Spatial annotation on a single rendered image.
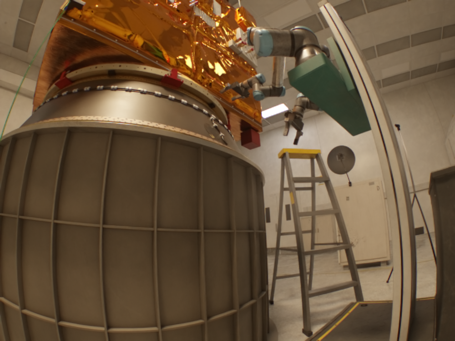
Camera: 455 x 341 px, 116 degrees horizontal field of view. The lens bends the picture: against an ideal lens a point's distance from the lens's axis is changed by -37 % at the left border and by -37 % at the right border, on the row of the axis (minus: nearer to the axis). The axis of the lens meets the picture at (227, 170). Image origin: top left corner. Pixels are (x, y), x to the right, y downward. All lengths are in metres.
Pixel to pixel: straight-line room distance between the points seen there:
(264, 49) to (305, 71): 0.20
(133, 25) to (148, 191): 1.08
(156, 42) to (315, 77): 1.08
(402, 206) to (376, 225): 3.33
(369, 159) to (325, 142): 1.86
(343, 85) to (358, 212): 3.34
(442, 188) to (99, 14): 1.68
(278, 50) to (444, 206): 0.76
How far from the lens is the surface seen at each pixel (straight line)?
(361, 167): 8.30
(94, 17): 1.49
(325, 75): 0.82
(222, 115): 1.77
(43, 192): 0.96
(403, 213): 0.73
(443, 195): 0.63
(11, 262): 1.10
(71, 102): 1.23
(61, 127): 0.97
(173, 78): 1.40
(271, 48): 0.91
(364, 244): 4.08
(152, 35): 1.59
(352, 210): 4.09
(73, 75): 1.57
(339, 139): 8.73
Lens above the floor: 0.74
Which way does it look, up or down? 17 degrees up
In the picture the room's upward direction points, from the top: 2 degrees counter-clockwise
